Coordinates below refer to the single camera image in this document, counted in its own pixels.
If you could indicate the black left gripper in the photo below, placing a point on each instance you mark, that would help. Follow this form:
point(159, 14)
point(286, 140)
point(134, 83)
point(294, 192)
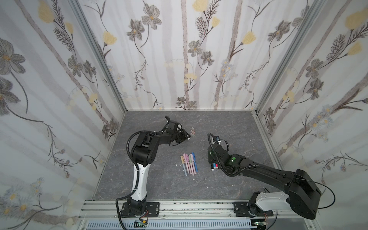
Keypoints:
point(185, 136)

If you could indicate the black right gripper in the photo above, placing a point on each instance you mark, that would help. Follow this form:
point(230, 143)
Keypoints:
point(212, 158)

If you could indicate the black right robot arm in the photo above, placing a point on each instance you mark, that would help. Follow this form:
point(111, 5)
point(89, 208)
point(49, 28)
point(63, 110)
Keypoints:
point(297, 191)

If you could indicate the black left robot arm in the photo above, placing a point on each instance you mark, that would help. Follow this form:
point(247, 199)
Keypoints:
point(142, 147)

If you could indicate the beige cap blue pen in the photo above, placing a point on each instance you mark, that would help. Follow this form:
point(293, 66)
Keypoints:
point(183, 164)

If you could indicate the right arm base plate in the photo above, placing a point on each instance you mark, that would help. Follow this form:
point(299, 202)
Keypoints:
point(243, 209)

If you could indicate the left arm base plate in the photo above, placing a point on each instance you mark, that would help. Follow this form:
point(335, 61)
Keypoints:
point(145, 209)

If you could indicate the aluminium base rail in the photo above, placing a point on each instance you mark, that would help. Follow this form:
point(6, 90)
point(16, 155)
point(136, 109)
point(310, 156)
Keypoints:
point(169, 209)

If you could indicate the white vented cable duct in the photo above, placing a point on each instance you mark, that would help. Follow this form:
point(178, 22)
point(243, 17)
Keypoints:
point(178, 224)

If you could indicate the aluminium corner post left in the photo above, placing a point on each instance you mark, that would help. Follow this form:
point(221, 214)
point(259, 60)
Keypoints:
point(91, 39)

